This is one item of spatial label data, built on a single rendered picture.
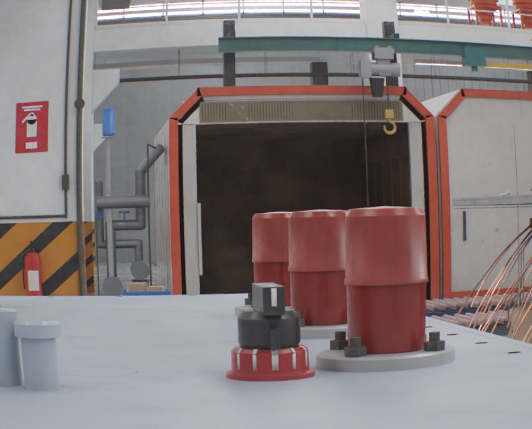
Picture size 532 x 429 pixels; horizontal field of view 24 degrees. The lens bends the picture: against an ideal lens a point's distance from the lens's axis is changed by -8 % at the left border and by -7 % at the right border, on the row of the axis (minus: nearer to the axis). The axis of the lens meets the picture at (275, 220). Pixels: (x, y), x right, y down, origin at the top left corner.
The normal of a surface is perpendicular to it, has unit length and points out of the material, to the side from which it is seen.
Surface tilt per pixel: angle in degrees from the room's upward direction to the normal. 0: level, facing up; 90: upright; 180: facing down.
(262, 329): 90
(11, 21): 90
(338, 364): 90
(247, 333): 90
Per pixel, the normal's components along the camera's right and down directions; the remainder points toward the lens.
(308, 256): -0.39, 0.00
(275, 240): -0.11, -0.01
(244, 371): -0.62, -0.01
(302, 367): 0.78, -0.05
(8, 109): 0.14, 0.00
